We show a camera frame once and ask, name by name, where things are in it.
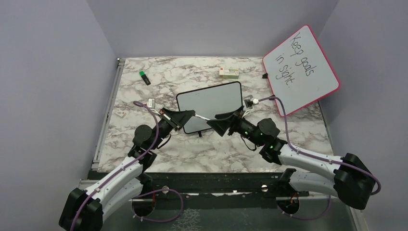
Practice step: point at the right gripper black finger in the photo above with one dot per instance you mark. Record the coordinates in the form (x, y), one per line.
(238, 112)
(221, 126)

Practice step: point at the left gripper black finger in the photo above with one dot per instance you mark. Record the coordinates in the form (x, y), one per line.
(183, 122)
(176, 114)

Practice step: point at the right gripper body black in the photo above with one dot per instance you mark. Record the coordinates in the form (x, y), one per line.
(241, 125)

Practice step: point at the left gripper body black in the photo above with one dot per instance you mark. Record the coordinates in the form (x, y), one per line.
(167, 117)

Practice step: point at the white marker pen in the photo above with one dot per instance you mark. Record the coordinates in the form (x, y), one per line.
(201, 117)

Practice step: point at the black framed small whiteboard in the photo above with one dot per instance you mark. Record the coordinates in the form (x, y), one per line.
(210, 101)

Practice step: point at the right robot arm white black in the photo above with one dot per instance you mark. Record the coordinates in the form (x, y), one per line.
(346, 178)

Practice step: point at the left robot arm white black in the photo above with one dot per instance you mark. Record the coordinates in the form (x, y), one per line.
(88, 209)

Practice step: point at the pink framed whiteboard with text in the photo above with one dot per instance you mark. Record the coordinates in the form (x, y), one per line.
(299, 71)

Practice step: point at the green white eraser box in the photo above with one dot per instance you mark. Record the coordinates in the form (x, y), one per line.
(229, 73)

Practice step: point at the green black highlighter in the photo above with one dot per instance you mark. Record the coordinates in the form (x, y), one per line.
(144, 78)

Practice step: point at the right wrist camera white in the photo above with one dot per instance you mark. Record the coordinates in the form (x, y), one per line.
(249, 104)

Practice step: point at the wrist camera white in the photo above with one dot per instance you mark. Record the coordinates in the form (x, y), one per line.
(249, 104)
(151, 105)

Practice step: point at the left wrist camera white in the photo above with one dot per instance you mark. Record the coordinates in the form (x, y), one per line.
(151, 105)

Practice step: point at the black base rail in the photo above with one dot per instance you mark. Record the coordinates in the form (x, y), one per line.
(225, 190)

